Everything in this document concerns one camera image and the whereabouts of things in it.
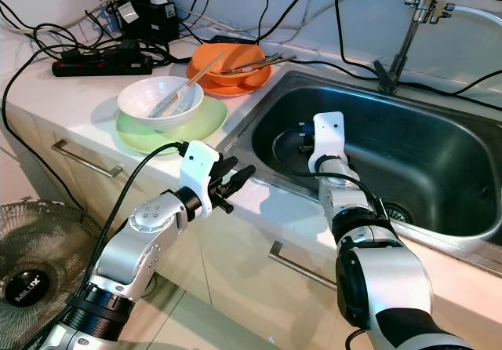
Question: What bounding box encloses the green plate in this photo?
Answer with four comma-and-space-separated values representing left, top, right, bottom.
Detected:
115, 97, 228, 155

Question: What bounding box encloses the white bowl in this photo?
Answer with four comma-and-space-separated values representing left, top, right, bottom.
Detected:
117, 75, 205, 133

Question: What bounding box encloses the beige kitchen cabinet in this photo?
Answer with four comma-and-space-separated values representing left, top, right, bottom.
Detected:
8, 103, 502, 350

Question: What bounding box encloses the stainless steel kitchen sink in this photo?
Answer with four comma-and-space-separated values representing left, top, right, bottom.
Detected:
216, 67, 502, 268

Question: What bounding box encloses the dark wooden chopstick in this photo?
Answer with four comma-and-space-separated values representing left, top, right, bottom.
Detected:
226, 53, 297, 76
220, 52, 283, 75

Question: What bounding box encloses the orange bowl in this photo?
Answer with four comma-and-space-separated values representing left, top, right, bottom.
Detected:
188, 42, 266, 86

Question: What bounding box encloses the metal sink drain strainer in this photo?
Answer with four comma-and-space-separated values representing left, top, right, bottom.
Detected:
376, 201, 413, 227

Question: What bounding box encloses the flat black power brick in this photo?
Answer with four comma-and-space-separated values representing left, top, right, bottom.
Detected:
208, 35, 244, 46

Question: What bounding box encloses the chrome sink faucet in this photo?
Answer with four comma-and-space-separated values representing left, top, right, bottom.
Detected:
373, 0, 457, 93

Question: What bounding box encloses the black power strip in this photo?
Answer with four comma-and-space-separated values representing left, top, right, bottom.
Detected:
52, 48, 154, 78

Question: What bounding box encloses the black boxy power adapter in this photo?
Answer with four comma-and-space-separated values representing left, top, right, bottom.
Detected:
106, 0, 180, 45

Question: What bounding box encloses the grey Milux floor fan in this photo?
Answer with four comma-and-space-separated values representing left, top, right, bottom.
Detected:
0, 201, 101, 350

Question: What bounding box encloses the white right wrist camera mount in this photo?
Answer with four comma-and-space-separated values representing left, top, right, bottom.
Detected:
307, 111, 347, 174

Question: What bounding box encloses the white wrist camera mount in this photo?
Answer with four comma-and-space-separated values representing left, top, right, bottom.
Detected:
307, 111, 347, 174
179, 140, 220, 213

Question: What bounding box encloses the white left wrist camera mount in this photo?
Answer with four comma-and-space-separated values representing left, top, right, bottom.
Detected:
179, 140, 220, 213

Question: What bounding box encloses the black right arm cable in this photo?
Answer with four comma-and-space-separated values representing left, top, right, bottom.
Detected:
273, 129, 393, 225

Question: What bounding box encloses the black power cable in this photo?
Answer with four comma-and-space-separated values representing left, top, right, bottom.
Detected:
2, 48, 75, 143
333, 0, 502, 96
271, 54, 381, 80
247, 0, 329, 45

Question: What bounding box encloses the silver drawer handle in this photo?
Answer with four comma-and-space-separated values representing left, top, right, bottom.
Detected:
268, 242, 342, 292
52, 140, 125, 178

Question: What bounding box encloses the white water hose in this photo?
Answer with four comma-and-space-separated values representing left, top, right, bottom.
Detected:
443, 1, 502, 21

